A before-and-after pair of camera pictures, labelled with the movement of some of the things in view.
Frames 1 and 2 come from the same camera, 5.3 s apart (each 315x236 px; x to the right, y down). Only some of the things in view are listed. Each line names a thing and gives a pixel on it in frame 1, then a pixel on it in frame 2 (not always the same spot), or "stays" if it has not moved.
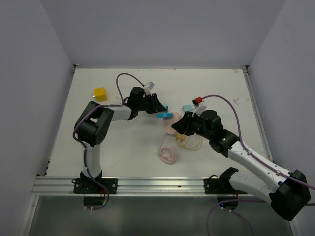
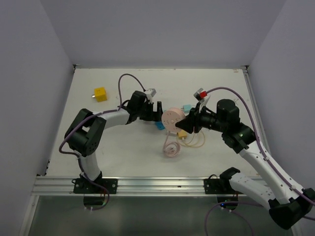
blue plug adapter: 163,115 to 160,125
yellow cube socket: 100,94 stays
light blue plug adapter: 189,107 stays
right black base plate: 220,186 stays
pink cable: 167,154 to 171,149
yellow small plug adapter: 182,137 stays
